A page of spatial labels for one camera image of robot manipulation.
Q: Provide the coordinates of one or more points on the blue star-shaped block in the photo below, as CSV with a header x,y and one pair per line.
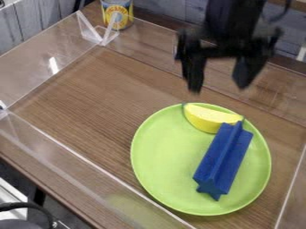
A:
x,y
221,163

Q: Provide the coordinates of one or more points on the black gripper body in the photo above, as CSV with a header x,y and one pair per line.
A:
x,y
196,42

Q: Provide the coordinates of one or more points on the green plate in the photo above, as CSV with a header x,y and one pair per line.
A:
x,y
168,148

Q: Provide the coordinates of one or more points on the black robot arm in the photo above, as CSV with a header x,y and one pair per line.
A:
x,y
236,31

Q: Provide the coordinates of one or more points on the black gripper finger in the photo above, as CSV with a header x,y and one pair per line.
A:
x,y
193,70
248,67

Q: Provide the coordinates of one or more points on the yellow banana-shaped sponge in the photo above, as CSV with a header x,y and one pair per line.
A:
x,y
208,119

